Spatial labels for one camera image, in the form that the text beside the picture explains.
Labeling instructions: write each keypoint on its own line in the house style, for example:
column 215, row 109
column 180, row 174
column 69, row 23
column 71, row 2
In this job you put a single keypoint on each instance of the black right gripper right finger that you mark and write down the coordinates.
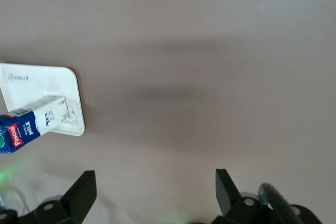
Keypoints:
column 228, row 203

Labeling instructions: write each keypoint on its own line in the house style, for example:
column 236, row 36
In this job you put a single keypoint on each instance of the blue white milk carton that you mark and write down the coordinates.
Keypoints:
column 29, row 127

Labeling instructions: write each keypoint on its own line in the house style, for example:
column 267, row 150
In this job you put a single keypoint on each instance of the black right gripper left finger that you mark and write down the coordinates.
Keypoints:
column 76, row 200

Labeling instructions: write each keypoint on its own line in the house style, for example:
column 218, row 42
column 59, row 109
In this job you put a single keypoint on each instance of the cream rectangular serving tray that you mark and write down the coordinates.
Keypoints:
column 39, row 85

